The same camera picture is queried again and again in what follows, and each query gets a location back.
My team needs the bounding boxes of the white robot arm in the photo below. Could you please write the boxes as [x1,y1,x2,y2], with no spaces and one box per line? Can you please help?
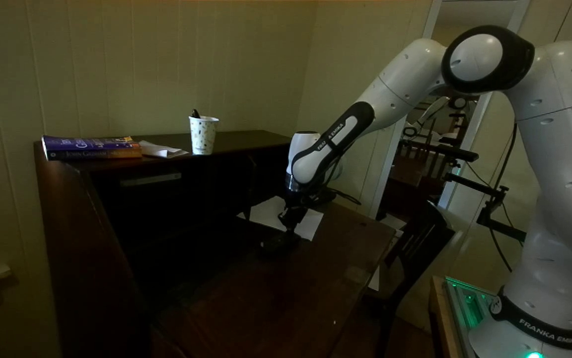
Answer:
[281,26,572,358]

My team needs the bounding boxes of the white paper cup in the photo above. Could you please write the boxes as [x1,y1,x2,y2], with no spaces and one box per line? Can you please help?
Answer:
[189,111,219,155]

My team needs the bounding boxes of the blue book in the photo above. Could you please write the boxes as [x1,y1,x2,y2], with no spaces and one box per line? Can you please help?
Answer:
[40,135,142,159]

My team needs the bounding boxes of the white paper sheet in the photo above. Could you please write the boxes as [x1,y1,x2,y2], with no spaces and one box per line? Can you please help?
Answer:
[251,195,324,241]

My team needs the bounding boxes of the dark wooden secretary desk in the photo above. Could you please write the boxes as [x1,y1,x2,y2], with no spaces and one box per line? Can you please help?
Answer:
[34,129,392,358]

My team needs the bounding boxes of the papers on desk top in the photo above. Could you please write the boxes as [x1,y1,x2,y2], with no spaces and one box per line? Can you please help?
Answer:
[140,141,189,159]

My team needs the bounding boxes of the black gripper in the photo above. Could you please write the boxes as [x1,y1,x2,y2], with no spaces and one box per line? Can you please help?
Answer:
[279,179,334,233]

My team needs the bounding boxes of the black camera stand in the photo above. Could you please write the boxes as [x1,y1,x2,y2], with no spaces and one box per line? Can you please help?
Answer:
[398,92,531,245]

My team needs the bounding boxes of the dark wooden chair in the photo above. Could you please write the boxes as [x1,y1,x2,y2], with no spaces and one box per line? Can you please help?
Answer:
[366,201,455,358]

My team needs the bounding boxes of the white robot base platform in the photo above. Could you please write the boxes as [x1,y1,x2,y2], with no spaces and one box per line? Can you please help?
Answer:
[446,277,572,358]

